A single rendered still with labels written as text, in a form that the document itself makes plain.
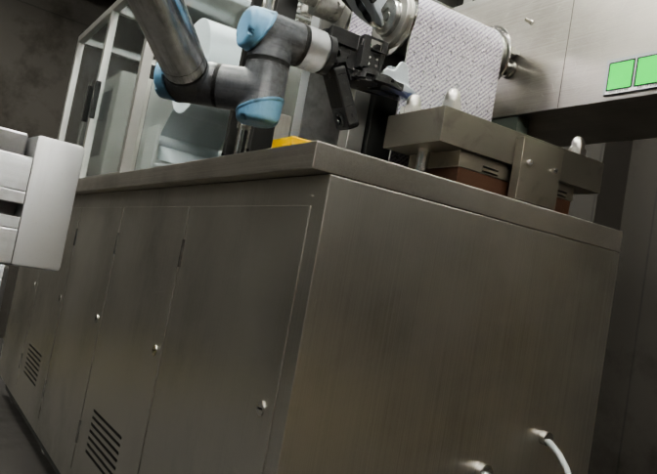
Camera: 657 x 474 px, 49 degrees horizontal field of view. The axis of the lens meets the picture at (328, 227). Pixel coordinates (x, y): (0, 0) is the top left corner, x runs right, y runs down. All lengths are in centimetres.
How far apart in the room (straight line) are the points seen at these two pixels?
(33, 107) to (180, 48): 409
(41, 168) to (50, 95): 471
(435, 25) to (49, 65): 404
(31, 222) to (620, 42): 120
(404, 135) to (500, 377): 44
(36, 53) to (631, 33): 430
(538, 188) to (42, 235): 95
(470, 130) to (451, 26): 33
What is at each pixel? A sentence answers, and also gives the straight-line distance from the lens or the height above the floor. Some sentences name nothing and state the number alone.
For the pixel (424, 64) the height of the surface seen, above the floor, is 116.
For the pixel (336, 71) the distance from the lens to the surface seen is 130.
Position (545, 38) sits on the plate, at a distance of 164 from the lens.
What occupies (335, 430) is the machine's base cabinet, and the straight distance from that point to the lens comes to 104.
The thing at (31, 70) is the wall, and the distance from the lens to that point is 523.
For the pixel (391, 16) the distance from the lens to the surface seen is 146.
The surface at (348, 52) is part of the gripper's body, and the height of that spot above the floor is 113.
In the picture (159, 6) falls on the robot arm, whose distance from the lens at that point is 106.
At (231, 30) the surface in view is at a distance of 240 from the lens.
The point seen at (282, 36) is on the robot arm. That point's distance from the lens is 124.
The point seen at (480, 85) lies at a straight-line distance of 153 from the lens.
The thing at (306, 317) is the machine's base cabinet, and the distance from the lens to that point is 98.
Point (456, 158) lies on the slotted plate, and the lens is 123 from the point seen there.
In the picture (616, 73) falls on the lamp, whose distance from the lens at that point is 147.
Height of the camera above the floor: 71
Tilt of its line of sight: 5 degrees up
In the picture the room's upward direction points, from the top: 10 degrees clockwise
